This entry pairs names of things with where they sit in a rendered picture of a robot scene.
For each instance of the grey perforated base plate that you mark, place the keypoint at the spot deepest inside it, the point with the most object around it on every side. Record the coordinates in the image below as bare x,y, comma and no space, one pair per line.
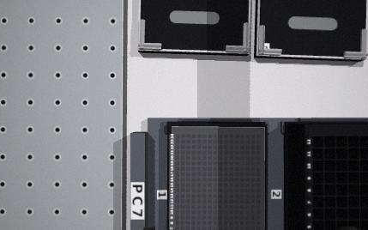
60,114

